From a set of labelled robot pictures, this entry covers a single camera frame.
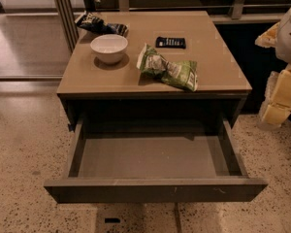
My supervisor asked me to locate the metal railing frame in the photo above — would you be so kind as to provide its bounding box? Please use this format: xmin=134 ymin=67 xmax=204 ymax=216
xmin=49 ymin=0 xmax=291 ymax=51

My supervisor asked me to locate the black calculator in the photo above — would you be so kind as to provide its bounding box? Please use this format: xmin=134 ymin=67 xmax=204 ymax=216
xmin=155 ymin=37 xmax=186 ymax=49

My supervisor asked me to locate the dark blue chip bag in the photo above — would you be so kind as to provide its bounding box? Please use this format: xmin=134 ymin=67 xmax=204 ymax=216
xmin=75 ymin=13 xmax=128 ymax=36

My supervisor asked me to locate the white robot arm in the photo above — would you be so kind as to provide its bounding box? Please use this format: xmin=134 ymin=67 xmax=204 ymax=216
xmin=255 ymin=7 xmax=291 ymax=130

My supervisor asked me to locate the green jalapeno chip bag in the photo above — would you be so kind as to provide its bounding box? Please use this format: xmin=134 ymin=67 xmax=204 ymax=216
xmin=137 ymin=44 xmax=198 ymax=91

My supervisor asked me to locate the brown drawer cabinet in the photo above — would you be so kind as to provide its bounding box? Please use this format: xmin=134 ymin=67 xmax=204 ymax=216
xmin=57 ymin=12 xmax=251 ymax=131

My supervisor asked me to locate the open top drawer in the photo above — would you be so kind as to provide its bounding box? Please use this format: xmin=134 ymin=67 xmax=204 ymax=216
xmin=45 ymin=116 xmax=268 ymax=203

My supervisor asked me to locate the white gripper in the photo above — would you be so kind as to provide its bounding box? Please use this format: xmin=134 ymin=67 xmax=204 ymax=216
xmin=255 ymin=23 xmax=291 ymax=126

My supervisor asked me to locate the white ceramic bowl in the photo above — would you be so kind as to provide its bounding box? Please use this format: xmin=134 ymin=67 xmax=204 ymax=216
xmin=90 ymin=34 xmax=128 ymax=64

